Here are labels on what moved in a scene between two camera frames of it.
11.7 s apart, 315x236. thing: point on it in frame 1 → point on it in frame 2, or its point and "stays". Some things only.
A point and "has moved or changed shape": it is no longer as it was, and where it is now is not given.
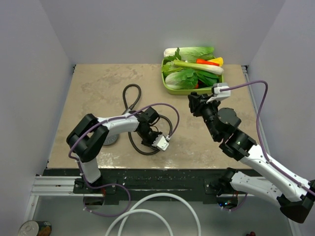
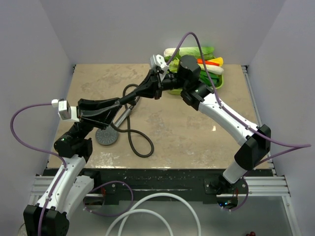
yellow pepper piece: [218, 60] stays
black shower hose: [130, 139] has moved or changed shape
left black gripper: [149, 143] → [99, 113]
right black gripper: [198, 103] → [148, 90]
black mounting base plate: [123, 187] stays
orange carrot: [204, 61] stays
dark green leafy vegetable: [209, 79] stays
